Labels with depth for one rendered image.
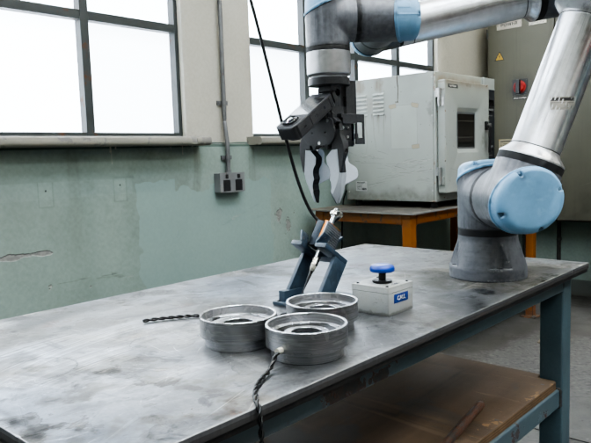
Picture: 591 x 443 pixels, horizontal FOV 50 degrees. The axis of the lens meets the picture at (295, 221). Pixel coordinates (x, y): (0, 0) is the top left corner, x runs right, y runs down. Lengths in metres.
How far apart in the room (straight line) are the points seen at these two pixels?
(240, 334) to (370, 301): 0.27
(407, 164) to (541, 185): 2.08
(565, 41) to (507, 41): 3.66
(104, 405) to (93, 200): 1.86
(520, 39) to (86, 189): 3.28
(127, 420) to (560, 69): 0.89
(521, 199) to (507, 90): 3.71
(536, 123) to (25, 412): 0.89
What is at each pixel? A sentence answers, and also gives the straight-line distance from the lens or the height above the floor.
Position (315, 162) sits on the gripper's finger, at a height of 1.04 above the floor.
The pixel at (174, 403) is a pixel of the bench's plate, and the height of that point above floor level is 0.80.
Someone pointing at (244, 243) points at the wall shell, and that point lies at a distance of 3.02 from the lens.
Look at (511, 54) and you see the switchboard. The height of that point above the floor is 1.71.
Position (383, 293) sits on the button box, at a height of 0.84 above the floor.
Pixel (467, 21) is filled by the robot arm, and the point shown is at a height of 1.29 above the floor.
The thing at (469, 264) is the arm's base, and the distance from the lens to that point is 1.28.
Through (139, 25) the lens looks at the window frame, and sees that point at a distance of 2.78.
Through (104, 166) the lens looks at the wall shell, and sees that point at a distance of 2.56.
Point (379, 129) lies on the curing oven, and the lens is 3.27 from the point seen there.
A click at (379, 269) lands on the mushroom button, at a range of 1.02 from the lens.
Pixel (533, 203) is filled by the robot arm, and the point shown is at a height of 0.96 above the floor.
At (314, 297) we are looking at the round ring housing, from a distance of 0.98.
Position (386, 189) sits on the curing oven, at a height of 0.87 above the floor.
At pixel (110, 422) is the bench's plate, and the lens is 0.67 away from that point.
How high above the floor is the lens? 1.05
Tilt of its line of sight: 6 degrees down
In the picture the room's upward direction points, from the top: 2 degrees counter-clockwise
